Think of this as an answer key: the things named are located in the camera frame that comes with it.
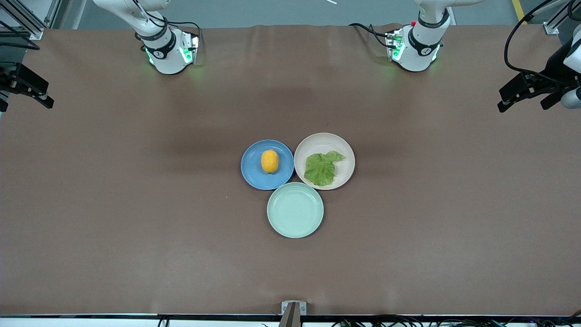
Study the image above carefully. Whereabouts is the beige plate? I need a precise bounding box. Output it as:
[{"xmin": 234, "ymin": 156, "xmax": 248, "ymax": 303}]
[{"xmin": 294, "ymin": 133, "xmax": 355, "ymax": 190}]

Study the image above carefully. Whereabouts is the yellow lemon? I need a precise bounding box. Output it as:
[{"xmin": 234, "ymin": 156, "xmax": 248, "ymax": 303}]
[{"xmin": 261, "ymin": 150, "xmax": 279, "ymax": 174}]

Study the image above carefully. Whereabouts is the aluminium frame profile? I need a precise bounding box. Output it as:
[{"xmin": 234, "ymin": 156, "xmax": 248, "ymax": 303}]
[
  {"xmin": 0, "ymin": 0, "xmax": 62, "ymax": 40},
  {"xmin": 524, "ymin": 0, "xmax": 581, "ymax": 35}
]

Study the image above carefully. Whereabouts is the mint green plate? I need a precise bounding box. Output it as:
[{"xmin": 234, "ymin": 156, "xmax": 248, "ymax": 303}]
[{"xmin": 267, "ymin": 182, "xmax": 325, "ymax": 238}]

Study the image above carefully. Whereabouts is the green lettuce leaf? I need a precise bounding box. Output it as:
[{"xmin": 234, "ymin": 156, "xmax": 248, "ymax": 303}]
[{"xmin": 304, "ymin": 151, "xmax": 346, "ymax": 187}]

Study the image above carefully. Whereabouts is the brown table cover mat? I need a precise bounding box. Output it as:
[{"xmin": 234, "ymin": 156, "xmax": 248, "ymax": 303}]
[{"xmin": 0, "ymin": 24, "xmax": 581, "ymax": 316}]

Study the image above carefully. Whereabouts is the black left arm base cable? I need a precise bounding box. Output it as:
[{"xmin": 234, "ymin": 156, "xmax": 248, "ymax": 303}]
[{"xmin": 348, "ymin": 22, "xmax": 401, "ymax": 49}]

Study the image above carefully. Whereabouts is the blue plate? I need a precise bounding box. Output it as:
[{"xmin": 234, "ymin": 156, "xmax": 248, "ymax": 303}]
[{"xmin": 241, "ymin": 139, "xmax": 295, "ymax": 190}]

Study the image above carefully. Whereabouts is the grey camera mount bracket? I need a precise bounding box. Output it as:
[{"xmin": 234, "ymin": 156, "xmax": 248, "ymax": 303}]
[{"xmin": 278, "ymin": 301, "xmax": 307, "ymax": 327}]

